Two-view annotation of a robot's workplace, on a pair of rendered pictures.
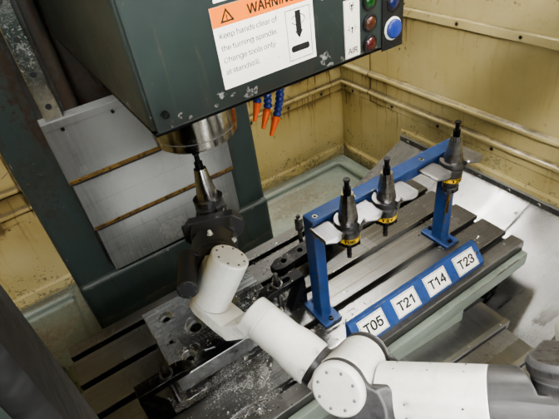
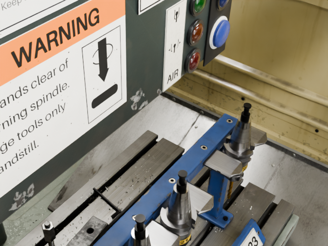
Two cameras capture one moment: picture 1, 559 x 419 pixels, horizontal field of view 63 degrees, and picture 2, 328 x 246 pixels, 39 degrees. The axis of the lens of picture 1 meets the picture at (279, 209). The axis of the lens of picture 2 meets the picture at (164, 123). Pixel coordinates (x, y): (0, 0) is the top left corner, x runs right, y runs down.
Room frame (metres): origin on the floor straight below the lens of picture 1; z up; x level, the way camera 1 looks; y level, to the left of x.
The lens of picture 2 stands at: (0.38, 0.03, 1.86)
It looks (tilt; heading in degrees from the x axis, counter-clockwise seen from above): 41 degrees down; 331
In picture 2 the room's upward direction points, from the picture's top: 3 degrees clockwise
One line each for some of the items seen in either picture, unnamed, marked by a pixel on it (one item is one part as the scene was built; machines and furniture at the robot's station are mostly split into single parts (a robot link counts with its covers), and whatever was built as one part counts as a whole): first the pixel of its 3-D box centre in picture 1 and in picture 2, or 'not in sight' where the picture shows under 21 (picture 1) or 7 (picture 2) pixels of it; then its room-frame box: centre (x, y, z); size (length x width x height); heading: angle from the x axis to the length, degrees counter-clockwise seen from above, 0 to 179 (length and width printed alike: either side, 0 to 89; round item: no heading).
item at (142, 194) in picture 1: (158, 172); not in sight; (1.18, 0.34, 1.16); 0.48 x 0.05 x 0.51; 118
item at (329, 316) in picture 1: (318, 273); not in sight; (0.78, -0.07, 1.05); 0.10 x 0.05 x 0.30; 28
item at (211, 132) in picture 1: (189, 104); not in sight; (0.78, 0.13, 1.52); 0.16 x 0.16 x 0.12
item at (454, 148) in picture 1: (454, 147); (241, 132); (0.91, -0.44, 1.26); 0.04 x 0.04 x 0.07
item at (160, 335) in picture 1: (215, 320); not in sight; (0.75, 0.20, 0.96); 0.29 x 0.23 x 0.05; 118
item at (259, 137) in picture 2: (467, 155); (251, 134); (0.93, -0.48, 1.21); 0.07 x 0.05 x 0.01; 28
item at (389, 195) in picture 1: (386, 184); (179, 201); (0.80, -0.24, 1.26); 0.04 x 0.04 x 0.07
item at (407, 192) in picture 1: (403, 191); (194, 198); (0.83, -0.29, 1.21); 0.07 x 0.05 x 0.01; 28
